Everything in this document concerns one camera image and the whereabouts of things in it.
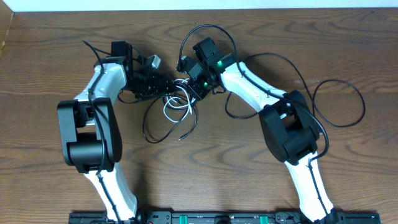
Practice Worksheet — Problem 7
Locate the white cable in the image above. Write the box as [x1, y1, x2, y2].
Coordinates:
[163, 78, 197, 124]

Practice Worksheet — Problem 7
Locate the long black cable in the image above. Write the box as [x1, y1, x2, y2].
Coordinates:
[224, 52, 367, 128]

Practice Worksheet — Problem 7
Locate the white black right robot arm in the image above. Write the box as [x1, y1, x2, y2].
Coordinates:
[177, 54, 338, 223]

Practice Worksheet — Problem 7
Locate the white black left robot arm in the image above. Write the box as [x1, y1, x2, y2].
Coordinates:
[57, 55, 171, 223]

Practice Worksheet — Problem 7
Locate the black mounting rail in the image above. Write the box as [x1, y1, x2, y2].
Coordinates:
[68, 211, 381, 224]

